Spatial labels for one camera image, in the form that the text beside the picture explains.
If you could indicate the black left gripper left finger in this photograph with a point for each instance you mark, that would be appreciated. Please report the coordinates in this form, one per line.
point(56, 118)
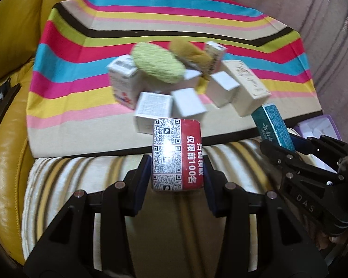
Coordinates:
point(88, 236)

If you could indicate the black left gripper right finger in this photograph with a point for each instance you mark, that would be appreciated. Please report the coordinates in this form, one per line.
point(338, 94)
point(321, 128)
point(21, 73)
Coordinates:
point(262, 237)

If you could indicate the teal green box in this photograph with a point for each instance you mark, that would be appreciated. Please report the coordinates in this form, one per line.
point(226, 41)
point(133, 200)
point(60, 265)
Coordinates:
point(272, 127)

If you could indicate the large cream box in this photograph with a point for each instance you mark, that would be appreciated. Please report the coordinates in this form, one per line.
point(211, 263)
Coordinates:
point(252, 93)

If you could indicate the white cube box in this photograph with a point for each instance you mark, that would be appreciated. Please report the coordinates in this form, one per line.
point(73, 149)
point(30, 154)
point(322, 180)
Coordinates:
point(221, 88)

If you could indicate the red QR code box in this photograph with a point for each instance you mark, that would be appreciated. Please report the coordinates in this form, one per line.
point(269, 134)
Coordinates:
point(177, 155)

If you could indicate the plain white small box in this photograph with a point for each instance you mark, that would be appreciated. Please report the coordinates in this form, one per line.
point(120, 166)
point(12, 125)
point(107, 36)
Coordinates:
point(187, 104)

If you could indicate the tall white printed box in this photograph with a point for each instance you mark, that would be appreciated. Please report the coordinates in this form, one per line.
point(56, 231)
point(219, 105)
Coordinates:
point(216, 51)

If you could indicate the white box printed text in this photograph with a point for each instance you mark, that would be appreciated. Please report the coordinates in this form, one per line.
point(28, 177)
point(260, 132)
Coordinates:
point(149, 108)

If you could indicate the white box red blue print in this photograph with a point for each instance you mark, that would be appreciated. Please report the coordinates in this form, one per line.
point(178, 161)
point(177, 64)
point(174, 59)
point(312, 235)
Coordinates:
point(126, 80)

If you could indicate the yellow brown sponge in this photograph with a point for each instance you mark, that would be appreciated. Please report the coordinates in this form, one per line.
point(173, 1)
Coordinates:
point(190, 55)

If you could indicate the green round sponge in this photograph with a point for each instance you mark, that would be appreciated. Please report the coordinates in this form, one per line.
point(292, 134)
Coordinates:
point(157, 62)

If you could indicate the purple white storage box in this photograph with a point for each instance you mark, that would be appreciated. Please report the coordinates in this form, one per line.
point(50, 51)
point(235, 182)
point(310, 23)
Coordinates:
point(319, 136)

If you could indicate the striped colourful cloth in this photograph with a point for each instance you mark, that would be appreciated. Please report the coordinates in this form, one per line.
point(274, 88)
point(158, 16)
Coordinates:
point(71, 109)

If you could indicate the black object on sofa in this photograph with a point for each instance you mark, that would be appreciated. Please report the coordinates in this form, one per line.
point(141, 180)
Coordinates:
point(7, 95)

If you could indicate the yellow leather sofa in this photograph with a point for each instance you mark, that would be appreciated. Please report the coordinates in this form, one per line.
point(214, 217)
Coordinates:
point(21, 25)

